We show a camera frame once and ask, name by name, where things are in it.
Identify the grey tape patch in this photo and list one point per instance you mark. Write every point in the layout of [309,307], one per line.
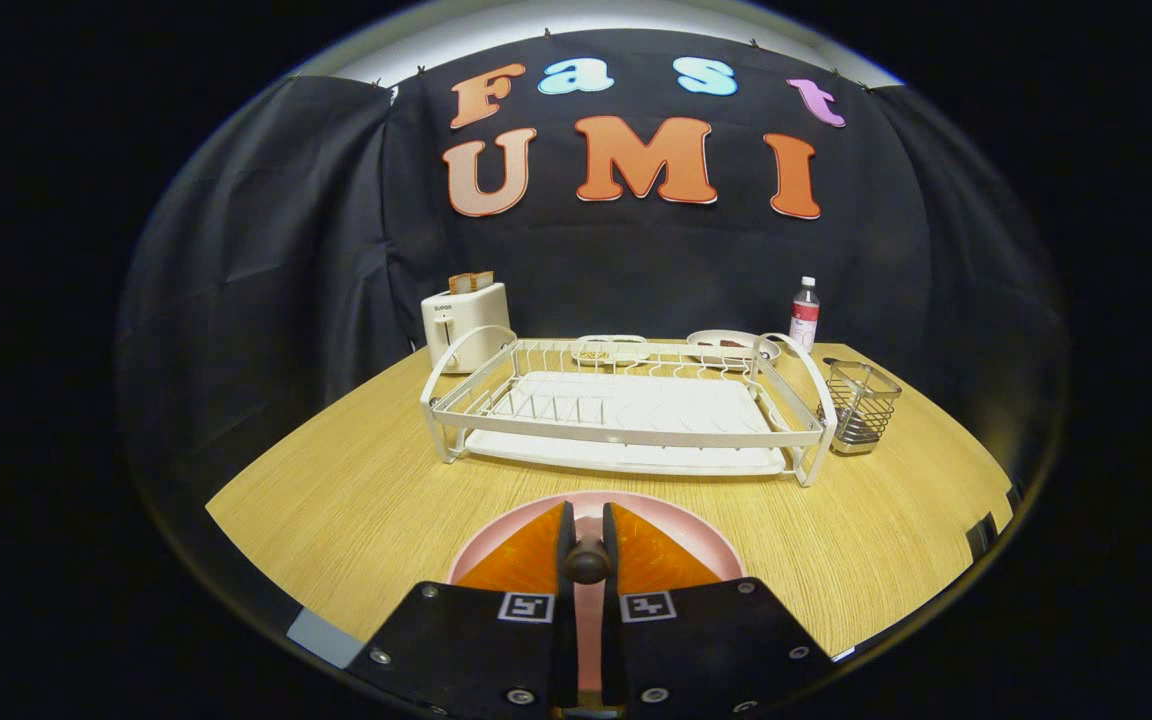
[324,638]

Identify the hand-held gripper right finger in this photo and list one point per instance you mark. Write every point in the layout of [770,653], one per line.
[706,640]

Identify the brown meat slice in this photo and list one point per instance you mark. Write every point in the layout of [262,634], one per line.
[728,344]

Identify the white dish rack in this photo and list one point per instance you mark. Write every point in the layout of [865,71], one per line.
[636,405]

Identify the small white dish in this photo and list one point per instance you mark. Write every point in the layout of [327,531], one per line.
[596,345]

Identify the white toaster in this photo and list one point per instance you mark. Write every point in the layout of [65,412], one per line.
[456,320]

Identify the pink plate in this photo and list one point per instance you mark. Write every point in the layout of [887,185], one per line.
[588,630]

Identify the white plate with meat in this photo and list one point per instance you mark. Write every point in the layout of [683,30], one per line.
[706,337]

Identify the clear bottle with red label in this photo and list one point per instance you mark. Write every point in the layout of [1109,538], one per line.
[804,320]

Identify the toast slice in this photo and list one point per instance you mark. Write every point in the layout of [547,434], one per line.
[484,279]
[462,283]

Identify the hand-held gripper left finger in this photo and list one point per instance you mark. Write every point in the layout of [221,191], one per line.
[476,640]

